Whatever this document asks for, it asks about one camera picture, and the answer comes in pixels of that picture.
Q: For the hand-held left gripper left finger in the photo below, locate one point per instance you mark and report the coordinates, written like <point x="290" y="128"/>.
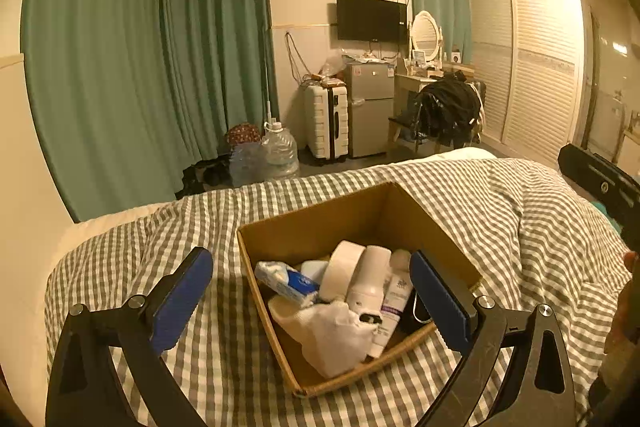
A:
<point x="180" y="299"/>

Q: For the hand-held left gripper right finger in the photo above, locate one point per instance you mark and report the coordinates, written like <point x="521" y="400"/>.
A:
<point x="442" y="302"/>

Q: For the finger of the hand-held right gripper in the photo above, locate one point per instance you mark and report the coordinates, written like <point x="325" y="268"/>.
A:
<point x="592" y="177"/>

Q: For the black pouch with carabiner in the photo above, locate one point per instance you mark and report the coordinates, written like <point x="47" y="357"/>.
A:
<point x="417" y="312"/>

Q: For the white tube with purple label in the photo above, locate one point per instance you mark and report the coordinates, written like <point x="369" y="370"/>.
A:
<point x="392" y="302"/>

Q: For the white plastic bottle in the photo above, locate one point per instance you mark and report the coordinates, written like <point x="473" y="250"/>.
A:
<point x="367" y="279"/>

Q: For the cardboard box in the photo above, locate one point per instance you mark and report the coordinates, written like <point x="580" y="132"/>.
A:
<point x="380" y="217"/>

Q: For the white tape roll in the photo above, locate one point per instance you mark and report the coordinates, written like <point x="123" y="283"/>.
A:
<point x="336" y="274"/>

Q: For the blue white tissue packet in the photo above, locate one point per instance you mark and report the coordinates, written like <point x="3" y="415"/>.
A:
<point x="290" y="283"/>

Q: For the white sock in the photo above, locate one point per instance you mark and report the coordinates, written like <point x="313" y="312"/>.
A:
<point x="330" y="332"/>

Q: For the person's right hand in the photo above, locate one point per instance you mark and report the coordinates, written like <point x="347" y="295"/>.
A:
<point x="627" y="302"/>

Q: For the grey checked blanket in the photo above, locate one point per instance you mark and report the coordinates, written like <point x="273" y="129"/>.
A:
<point x="500" y="217"/>

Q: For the dark shoes on floor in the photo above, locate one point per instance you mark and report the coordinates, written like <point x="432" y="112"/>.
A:
<point x="202" y="177"/>

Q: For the white louvred wardrobe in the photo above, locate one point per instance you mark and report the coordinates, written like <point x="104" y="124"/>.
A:
<point x="530" y="62"/>

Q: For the clear water jug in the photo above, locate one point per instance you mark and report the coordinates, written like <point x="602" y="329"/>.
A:
<point x="246" y="164"/>
<point x="280" y="152"/>

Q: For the pile of black clothing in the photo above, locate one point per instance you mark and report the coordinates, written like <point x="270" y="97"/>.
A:
<point x="447" y="109"/>

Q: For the dark patterned bag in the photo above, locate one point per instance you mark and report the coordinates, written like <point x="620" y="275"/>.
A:
<point x="242" y="134"/>

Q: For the dark wooden chair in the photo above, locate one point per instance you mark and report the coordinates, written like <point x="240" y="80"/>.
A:
<point x="400" y="124"/>

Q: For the small silver fridge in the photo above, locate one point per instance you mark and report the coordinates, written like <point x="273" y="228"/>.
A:
<point x="369" y="112"/>

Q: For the white dressing desk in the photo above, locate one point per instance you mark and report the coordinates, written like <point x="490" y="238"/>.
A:
<point x="407" y="82"/>

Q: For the white ribbed suitcase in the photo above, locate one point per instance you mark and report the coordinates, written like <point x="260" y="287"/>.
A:
<point x="325" y="122"/>

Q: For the oval white vanity mirror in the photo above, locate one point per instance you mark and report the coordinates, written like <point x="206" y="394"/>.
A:
<point x="426" y="32"/>

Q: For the thin white pole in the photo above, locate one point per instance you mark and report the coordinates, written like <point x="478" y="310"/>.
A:
<point x="270" y="82"/>

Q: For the wide green curtain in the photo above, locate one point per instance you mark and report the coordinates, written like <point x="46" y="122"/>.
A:
<point x="140" y="57"/>

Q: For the black wall television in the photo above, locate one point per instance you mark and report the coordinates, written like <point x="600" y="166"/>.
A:
<point x="371" y="18"/>

